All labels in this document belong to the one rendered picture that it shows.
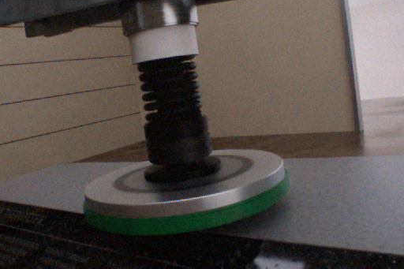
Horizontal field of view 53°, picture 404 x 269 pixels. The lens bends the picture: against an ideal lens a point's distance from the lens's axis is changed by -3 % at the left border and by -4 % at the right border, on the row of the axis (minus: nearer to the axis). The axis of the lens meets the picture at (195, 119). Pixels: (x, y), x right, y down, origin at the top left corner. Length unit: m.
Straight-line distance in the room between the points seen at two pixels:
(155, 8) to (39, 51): 5.75
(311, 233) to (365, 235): 0.04
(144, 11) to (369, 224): 0.28
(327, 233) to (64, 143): 5.92
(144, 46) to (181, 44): 0.04
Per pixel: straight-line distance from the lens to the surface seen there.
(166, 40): 0.40
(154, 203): 0.35
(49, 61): 6.20
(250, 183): 0.37
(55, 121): 6.14
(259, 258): 0.37
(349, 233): 0.37
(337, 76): 5.44
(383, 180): 0.51
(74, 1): 0.43
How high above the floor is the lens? 0.95
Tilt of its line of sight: 6 degrees down
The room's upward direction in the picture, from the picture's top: 9 degrees counter-clockwise
